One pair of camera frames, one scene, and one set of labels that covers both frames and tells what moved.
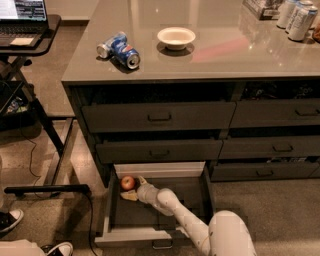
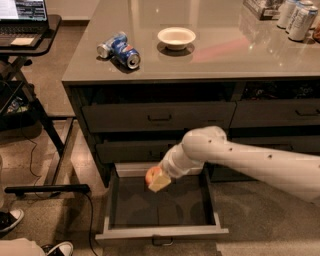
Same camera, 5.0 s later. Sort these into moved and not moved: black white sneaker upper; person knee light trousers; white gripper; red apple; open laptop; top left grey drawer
Moved: red apple; white gripper
Not moved: open laptop; black white sneaker upper; person knee light trousers; top left grey drawer
